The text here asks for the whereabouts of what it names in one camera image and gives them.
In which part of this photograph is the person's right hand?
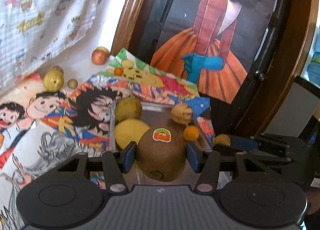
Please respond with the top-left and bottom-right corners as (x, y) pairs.
(306, 187), (320, 215)

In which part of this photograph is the winnie bear drawing paper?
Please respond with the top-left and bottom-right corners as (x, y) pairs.
(106, 49), (199, 97)

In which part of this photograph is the girl in orange dress poster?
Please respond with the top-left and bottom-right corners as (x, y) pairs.
(151, 0), (276, 103)

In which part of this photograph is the grey metal baking tray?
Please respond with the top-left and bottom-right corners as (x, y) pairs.
(109, 100), (212, 182)

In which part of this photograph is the yellow fruit behind apple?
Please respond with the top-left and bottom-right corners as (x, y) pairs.
(96, 47), (110, 55)

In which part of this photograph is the yellow lemon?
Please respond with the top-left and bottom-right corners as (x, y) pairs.
(114, 118), (150, 149)

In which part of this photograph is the brown wooden frame post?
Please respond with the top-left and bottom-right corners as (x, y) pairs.
(111, 0), (144, 55)

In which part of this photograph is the white cartoon print cloth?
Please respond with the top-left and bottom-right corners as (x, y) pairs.
(1, 0), (102, 93)

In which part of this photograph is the yellow-green guava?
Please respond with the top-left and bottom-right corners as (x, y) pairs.
(43, 69), (64, 92)

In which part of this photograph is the two boys drawing paper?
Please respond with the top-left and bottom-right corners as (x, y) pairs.
(1, 73), (69, 167)

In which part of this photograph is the striped pepino melon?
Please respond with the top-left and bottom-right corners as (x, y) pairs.
(170, 103), (194, 125)

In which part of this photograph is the brown kiwi with sticker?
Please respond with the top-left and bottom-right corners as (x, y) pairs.
(136, 126), (186, 182)

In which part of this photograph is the small orange kumquat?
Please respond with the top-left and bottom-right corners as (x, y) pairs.
(183, 125), (200, 142)

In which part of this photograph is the small orange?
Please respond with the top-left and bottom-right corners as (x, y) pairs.
(113, 67), (124, 76)

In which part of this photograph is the black appliance door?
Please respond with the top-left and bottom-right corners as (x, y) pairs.
(129, 0), (291, 131)

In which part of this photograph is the green-yellow pear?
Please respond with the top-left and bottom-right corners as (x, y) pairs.
(115, 97), (142, 123)

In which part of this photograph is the grey hair character drawing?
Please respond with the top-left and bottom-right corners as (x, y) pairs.
(1, 126), (109, 229)

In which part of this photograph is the red apple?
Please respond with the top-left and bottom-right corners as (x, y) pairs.
(91, 49), (109, 65)

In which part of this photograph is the small brown longan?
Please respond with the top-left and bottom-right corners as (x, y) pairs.
(212, 134), (231, 146)
(67, 79), (78, 89)

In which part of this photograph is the brown striped round fruit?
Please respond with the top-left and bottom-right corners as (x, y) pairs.
(51, 66), (64, 75)

